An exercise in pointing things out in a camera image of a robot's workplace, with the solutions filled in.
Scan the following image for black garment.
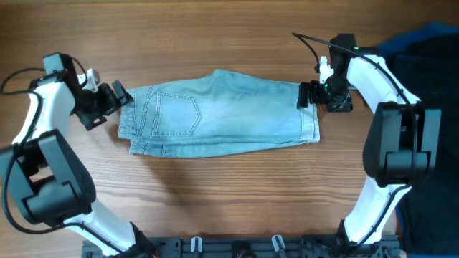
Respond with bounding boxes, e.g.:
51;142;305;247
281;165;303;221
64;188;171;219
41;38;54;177
389;34;458;257

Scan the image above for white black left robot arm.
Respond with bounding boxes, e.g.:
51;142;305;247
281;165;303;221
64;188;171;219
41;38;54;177
1;52;160;257

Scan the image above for light blue denim shorts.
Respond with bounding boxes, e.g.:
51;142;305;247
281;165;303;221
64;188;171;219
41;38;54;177
118;70;320;158

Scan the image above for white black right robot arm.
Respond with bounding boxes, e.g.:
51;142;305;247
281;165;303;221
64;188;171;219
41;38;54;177
271;34;441;257

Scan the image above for dark blue garment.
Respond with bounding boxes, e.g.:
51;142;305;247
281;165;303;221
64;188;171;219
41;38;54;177
377;22;458;56

